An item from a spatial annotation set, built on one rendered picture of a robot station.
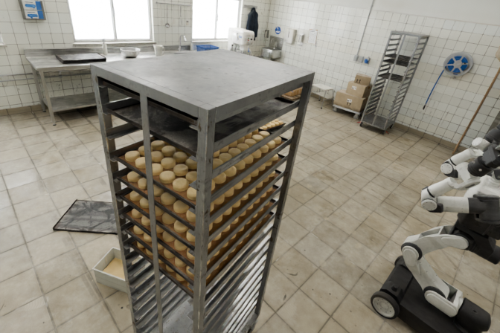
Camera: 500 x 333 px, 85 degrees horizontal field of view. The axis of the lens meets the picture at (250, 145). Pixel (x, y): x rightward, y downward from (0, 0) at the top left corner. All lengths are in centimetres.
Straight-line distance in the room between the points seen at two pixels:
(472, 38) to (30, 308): 652
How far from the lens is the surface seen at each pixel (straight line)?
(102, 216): 310
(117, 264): 261
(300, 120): 120
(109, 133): 105
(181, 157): 103
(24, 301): 272
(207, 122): 64
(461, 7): 616
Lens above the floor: 205
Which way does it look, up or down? 29 degrees down
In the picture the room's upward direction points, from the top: 8 degrees clockwise
